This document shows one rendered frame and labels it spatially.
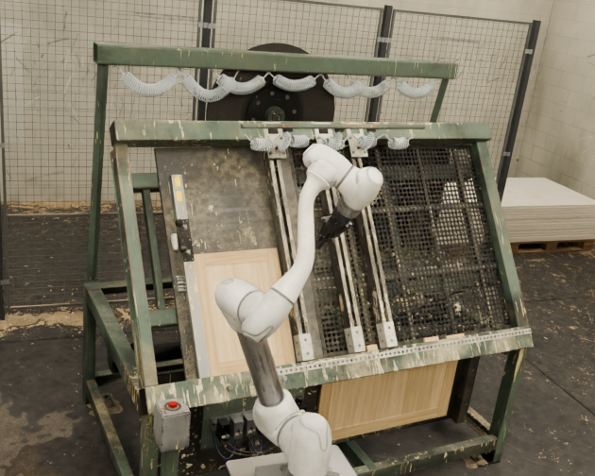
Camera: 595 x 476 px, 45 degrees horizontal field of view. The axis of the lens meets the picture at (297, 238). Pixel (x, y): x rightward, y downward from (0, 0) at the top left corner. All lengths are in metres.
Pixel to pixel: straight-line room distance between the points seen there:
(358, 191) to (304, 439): 0.94
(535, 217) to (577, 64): 2.29
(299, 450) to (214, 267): 1.04
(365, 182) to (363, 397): 1.82
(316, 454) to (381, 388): 1.37
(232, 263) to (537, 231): 5.27
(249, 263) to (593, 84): 6.54
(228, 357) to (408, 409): 1.35
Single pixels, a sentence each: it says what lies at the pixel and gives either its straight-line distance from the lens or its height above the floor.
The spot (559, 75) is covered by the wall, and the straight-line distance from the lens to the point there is 9.80.
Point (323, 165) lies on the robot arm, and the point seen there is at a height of 2.02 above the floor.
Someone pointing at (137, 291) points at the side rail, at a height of 1.25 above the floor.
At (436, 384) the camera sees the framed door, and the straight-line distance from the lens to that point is 4.34.
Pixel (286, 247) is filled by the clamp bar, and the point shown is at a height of 1.37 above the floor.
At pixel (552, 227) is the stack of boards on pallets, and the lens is 8.35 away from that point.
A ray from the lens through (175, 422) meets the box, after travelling 3.03.
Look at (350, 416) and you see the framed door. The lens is 4.09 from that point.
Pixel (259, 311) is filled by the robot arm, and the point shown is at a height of 1.57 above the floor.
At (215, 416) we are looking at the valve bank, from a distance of 3.34.
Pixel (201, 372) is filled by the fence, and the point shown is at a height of 0.92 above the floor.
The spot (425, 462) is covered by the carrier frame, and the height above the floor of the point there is 0.14.
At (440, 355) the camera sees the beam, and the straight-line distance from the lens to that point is 3.89.
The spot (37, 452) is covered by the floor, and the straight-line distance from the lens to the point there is 4.39.
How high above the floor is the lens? 2.65
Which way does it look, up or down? 21 degrees down
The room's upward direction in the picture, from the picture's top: 7 degrees clockwise
